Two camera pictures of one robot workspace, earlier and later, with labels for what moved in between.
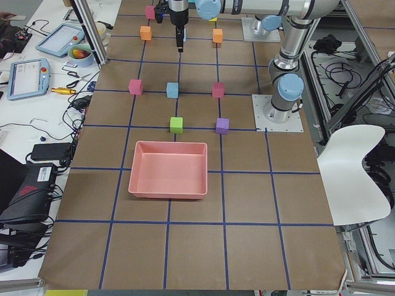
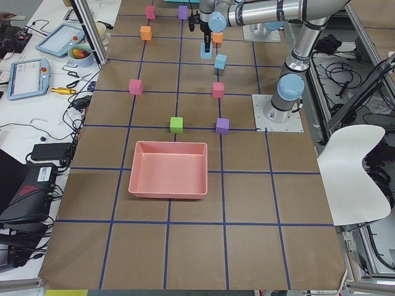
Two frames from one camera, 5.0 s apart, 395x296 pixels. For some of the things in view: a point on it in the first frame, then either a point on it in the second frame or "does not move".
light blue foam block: (172, 90) to (206, 55)
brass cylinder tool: (63, 90) does not move
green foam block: (176, 124) does not move
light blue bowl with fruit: (80, 55) does not move
